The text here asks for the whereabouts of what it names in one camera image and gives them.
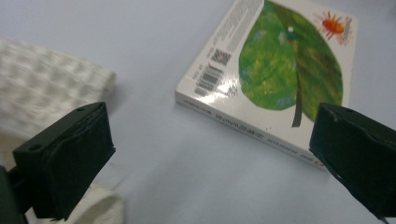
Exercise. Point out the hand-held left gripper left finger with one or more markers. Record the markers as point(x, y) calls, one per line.
point(65, 161)

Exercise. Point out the caterpillar picture book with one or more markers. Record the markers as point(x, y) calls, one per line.
point(264, 62)

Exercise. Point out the white knitted cloth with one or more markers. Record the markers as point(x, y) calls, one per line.
point(46, 81)

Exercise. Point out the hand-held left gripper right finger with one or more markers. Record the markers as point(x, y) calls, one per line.
point(358, 152)

